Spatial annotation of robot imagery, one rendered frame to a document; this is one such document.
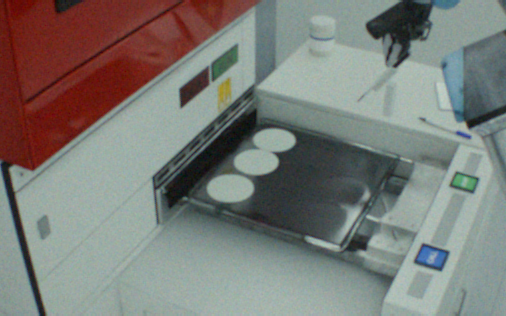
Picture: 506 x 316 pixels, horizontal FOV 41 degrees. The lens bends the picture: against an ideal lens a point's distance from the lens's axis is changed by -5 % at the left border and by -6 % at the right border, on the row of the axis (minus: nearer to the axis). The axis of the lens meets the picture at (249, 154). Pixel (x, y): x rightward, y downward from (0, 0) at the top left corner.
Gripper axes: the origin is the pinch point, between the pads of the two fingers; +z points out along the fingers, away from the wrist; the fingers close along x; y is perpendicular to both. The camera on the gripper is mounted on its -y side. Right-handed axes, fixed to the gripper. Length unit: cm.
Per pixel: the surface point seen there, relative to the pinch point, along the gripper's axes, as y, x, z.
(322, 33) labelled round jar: -2.9, 22.7, 6.3
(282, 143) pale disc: -29.4, -3.2, 15.3
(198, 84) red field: -50, 4, -2
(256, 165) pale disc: -39.3, -7.9, 14.6
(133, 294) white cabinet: -76, -25, 23
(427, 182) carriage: -7.6, -30.6, 9.4
